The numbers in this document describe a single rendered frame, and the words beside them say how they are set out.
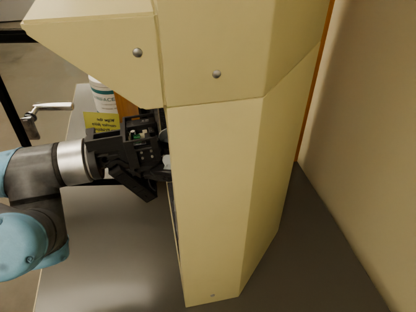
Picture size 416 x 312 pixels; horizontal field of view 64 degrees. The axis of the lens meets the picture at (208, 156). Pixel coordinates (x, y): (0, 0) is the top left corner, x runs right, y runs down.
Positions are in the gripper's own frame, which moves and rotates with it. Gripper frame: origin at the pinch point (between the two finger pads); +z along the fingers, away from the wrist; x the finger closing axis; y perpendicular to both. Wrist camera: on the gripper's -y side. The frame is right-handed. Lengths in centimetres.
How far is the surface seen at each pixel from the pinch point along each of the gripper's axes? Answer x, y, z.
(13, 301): 50, -118, -93
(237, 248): -14.2, -10.9, 1.5
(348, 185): 3.3, -21.9, 34.5
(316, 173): 16.4, -30.2, 34.1
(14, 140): 187, -117, -122
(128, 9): -12.9, 28.8, -8.8
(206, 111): -14.2, 17.6, -2.4
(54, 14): -12.9, 29.1, -15.1
